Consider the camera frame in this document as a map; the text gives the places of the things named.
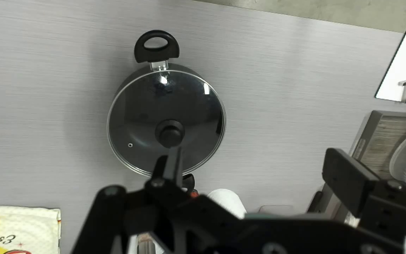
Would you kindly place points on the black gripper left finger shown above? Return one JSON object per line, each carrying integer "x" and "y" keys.
{"x": 114, "y": 216}

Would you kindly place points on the white paper towel roll front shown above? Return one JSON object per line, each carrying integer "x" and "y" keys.
{"x": 230, "y": 201}

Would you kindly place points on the tray of plastic cutlery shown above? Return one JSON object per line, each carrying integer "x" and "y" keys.
{"x": 381, "y": 134}

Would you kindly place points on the printed yellow kitchen towel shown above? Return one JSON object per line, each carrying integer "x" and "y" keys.
{"x": 30, "y": 230}

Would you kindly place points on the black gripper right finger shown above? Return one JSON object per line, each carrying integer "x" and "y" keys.
{"x": 378, "y": 205}

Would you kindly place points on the glass pot lid black knob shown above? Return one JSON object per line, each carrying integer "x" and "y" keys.
{"x": 165, "y": 123}

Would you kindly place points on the black cooking pot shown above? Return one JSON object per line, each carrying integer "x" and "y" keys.
{"x": 158, "y": 51}

